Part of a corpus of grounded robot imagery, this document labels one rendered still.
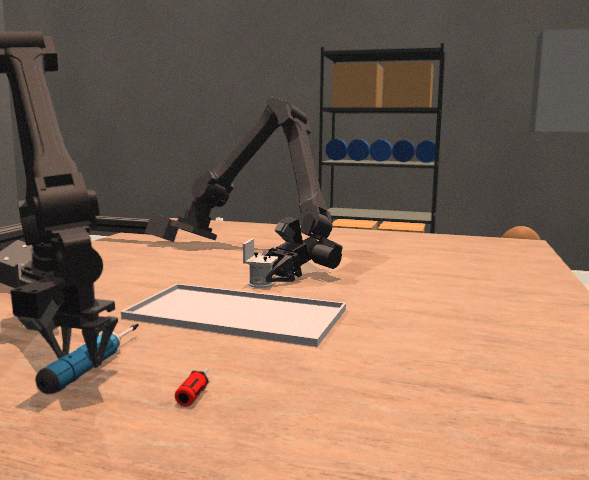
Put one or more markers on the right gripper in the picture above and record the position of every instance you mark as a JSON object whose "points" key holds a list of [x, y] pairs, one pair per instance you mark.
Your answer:
{"points": [[90, 329]]}

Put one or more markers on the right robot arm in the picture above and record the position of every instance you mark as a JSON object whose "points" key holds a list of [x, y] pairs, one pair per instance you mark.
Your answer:
{"points": [[63, 206]]}

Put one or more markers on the blue screwdriver barrel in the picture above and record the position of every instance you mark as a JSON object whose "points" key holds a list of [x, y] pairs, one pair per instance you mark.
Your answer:
{"points": [[57, 375]]}

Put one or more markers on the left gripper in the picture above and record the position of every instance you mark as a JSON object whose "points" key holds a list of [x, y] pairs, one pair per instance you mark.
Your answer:
{"points": [[286, 266]]}

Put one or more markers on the grey cylinder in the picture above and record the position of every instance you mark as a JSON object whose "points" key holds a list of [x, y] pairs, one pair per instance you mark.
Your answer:
{"points": [[258, 275]]}

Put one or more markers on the beige metal bracket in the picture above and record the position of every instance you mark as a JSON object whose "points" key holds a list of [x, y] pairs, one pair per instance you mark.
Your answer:
{"points": [[249, 257]]}

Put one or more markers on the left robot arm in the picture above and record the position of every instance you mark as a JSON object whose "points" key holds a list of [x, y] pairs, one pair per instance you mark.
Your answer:
{"points": [[212, 186]]}

